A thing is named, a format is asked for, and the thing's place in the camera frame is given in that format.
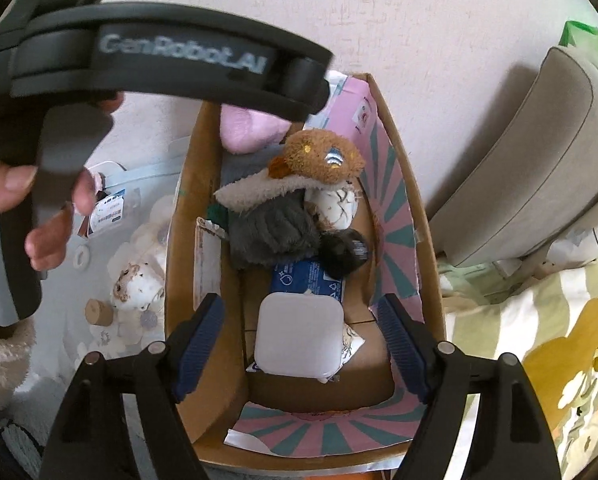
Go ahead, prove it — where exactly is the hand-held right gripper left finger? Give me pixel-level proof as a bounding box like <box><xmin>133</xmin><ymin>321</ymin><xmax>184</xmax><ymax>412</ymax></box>
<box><xmin>39</xmin><ymin>292</ymin><xmax>226</xmax><ymax>480</ymax></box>

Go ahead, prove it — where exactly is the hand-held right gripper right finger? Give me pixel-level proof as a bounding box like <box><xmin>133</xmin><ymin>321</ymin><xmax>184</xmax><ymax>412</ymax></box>
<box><xmin>377</xmin><ymin>293</ymin><xmax>562</xmax><ymax>480</ymax></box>

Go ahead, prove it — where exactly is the white floral pouch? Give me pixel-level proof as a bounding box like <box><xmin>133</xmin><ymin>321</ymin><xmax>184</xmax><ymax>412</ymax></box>
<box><xmin>246</xmin><ymin>325</ymin><xmax>366</xmax><ymax>385</ymax></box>

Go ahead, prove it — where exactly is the white square case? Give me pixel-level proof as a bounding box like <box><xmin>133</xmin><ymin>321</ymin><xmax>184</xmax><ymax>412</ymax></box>
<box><xmin>256</xmin><ymin>293</ymin><xmax>343</xmax><ymax>377</ymax></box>

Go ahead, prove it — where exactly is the pink patterned cardboard box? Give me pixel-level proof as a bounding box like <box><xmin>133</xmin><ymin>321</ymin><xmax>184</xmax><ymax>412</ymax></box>
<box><xmin>165</xmin><ymin>72</ymin><xmax>448</xmax><ymax>472</ymax></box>

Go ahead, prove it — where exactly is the small black jar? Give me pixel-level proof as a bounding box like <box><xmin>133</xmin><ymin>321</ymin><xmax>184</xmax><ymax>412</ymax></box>
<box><xmin>319</xmin><ymin>228</ymin><xmax>370</xmax><ymax>277</ymax></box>

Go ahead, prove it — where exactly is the grey fluffy cloth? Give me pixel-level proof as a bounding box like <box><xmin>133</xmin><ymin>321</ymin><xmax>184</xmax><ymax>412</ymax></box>
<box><xmin>227</xmin><ymin>191</ymin><xmax>322</xmax><ymax>271</ymax></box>

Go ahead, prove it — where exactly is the brown plush toy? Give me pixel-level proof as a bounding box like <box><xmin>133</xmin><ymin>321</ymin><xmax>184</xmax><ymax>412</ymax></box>
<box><xmin>214</xmin><ymin>128</ymin><xmax>367</xmax><ymax>213</ymax></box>

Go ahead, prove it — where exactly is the person's left hand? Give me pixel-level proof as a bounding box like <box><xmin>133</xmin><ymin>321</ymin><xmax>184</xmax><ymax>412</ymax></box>
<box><xmin>0</xmin><ymin>92</ymin><xmax>124</xmax><ymax>273</ymax></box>

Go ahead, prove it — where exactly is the small cork stopper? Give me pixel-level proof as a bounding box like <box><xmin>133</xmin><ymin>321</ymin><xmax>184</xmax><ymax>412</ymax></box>
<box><xmin>85</xmin><ymin>299</ymin><xmax>114</xmax><ymax>327</ymax></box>

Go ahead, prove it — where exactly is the yellow floral blanket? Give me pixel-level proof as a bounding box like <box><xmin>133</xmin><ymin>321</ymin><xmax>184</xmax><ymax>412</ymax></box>
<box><xmin>439</xmin><ymin>252</ymin><xmax>598</xmax><ymax>480</ymax></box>

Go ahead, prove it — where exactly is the white packet with blue label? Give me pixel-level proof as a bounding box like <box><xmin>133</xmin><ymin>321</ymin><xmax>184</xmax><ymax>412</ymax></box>
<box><xmin>88</xmin><ymin>189</ymin><xmax>142</xmax><ymax>238</ymax></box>

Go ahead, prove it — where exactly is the pale grey cushion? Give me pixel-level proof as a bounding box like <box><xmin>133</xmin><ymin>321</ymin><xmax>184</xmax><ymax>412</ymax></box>
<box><xmin>494</xmin><ymin>220</ymin><xmax>598</xmax><ymax>281</ymax></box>

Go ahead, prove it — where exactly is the grey chair cushion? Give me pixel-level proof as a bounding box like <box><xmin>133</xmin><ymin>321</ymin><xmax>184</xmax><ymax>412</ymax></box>
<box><xmin>426</xmin><ymin>46</ymin><xmax>598</xmax><ymax>267</ymax></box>

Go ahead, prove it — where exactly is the green packet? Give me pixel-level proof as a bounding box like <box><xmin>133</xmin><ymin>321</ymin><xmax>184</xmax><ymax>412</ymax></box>
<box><xmin>559</xmin><ymin>20</ymin><xmax>598</xmax><ymax>91</ymax></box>

